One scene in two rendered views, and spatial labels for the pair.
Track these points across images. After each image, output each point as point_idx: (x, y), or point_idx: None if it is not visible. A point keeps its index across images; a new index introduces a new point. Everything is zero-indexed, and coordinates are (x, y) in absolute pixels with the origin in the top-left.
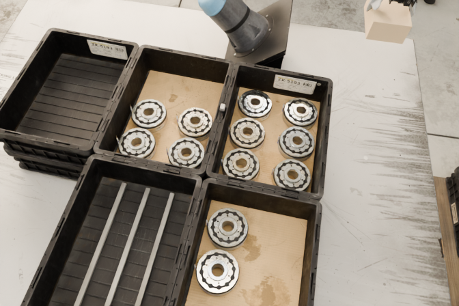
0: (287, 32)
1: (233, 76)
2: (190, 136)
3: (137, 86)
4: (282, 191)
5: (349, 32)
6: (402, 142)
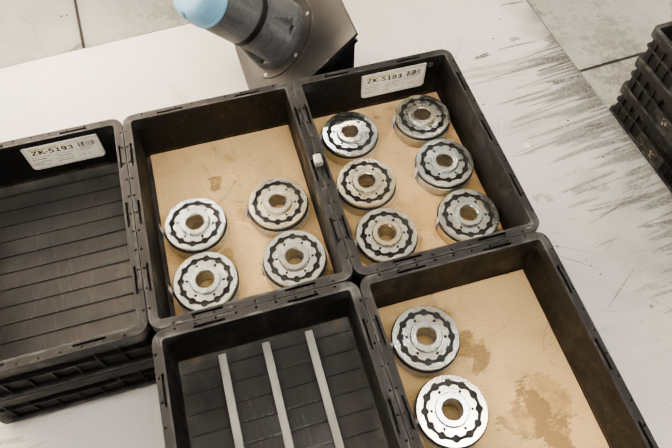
0: (343, 5)
1: (303, 105)
2: (283, 229)
3: (148, 190)
4: (482, 243)
5: None
6: (560, 101)
